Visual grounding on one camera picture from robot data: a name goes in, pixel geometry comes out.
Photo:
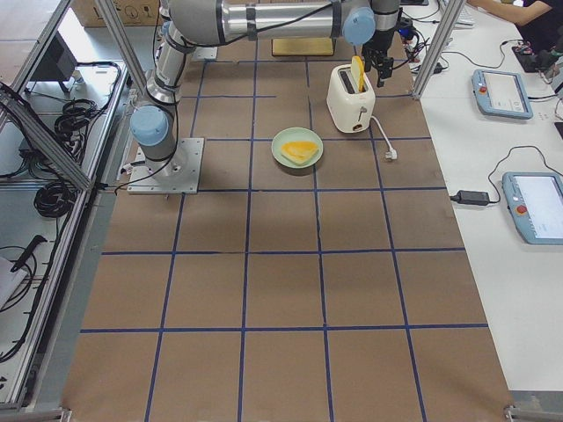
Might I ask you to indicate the black monitor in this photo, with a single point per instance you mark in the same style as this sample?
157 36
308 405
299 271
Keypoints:
57 64

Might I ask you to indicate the triangular bread on plate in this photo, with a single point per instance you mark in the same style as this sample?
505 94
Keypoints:
299 152

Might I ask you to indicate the bread slice in toaster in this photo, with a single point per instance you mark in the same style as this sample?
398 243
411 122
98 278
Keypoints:
357 72

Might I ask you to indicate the wooden board box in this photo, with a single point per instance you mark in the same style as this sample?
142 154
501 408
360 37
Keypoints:
303 47

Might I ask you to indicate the light green plate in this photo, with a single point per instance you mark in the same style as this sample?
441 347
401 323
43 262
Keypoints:
295 134

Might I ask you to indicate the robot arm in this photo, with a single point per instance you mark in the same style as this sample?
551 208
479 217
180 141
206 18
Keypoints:
368 24

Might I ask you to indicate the aluminium frame post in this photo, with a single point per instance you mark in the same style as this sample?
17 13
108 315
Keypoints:
437 45

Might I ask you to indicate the upper teach pendant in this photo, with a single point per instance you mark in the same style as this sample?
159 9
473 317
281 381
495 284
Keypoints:
501 94

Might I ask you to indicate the white toaster plug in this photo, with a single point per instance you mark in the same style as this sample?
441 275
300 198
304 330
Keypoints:
391 155

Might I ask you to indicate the white toaster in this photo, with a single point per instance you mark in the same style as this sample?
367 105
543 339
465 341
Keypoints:
350 109

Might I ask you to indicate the aluminium frame rail left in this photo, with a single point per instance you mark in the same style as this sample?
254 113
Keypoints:
55 209

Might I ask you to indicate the black power adapter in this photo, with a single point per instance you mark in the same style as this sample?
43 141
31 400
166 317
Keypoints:
476 198

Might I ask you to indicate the lower teach pendant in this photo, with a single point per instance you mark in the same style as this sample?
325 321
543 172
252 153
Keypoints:
535 203

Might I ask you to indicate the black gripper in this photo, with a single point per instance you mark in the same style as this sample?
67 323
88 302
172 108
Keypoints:
383 40

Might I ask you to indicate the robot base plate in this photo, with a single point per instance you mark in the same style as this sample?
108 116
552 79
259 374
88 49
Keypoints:
180 175

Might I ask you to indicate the teach pendant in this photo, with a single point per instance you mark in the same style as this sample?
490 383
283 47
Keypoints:
501 94
535 203

